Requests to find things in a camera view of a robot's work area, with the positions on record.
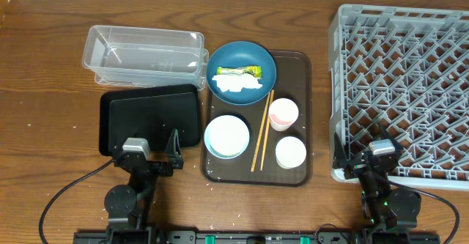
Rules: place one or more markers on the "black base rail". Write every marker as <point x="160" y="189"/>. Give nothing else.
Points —
<point x="189" y="237"/>

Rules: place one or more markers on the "green snack wrapper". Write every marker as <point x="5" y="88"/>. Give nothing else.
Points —
<point x="255" y="71"/>

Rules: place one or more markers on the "white napkin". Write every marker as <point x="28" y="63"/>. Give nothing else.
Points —
<point x="236" y="83"/>

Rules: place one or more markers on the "white paper cup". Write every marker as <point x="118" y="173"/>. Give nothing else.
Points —
<point x="290" y="152"/>

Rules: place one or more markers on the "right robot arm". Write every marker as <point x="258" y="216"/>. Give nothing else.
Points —
<point x="392" y="211"/>

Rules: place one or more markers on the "clear plastic bin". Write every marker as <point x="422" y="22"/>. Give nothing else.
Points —
<point x="144" y="57"/>

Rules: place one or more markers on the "brown serving tray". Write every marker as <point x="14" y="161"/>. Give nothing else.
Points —
<point x="257" y="165"/>

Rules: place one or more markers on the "dark blue plate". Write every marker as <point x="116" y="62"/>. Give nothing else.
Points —
<point x="241" y="54"/>

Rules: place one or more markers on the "grey dishwasher rack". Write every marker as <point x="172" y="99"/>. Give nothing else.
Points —
<point x="405" y="69"/>

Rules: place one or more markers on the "black rectangular bin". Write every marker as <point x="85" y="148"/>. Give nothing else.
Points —
<point x="149" y="113"/>

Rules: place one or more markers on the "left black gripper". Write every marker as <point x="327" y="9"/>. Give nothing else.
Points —
<point x="177" y="162"/>

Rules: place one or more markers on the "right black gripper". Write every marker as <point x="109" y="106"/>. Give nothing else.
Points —
<point x="355" y="168"/>

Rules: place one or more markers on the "light blue rice bowl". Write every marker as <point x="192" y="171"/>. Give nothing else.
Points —
<point x="226" y="137"/>

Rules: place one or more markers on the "pink stained paper cup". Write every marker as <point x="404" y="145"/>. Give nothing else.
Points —
<point x="282" y="113"/>

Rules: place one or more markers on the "right wooden chopstick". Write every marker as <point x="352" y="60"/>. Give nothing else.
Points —
<point x="267" y="126"/>

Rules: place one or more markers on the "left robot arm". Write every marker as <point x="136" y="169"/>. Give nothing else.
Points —
<point x="128" y="205"/>

